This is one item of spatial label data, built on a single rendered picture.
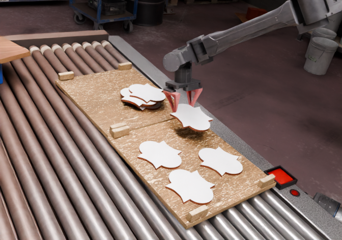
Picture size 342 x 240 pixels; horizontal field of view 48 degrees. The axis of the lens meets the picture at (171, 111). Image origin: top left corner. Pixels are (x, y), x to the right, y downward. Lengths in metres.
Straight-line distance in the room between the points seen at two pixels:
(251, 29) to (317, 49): 3.66
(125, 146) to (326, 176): 2.09
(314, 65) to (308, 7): 3.82
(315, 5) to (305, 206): 0.57
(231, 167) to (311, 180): 1.79
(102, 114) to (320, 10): 0.77
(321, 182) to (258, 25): 2.07
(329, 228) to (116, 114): 0.75
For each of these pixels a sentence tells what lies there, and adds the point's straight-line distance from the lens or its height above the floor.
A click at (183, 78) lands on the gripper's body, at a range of 1.22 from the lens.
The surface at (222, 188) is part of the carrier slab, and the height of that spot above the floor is 0.94.
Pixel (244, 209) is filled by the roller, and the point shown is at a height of 0.91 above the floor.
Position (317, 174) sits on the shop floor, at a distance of 3.03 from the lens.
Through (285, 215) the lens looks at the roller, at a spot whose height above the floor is 0.91.
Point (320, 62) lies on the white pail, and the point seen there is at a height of 0.16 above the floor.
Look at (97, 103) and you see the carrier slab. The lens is 1.39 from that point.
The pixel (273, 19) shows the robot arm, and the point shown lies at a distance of 1.00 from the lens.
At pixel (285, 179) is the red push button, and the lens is 1.24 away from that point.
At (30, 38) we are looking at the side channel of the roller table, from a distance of 1.87.
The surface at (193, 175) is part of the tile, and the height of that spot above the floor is 0.94.
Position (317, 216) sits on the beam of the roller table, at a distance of 1.19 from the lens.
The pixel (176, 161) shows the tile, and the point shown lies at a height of 0.94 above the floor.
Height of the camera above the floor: 1.65
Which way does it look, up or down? 31 degrees down
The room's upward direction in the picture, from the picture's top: 10 degrees clockwise
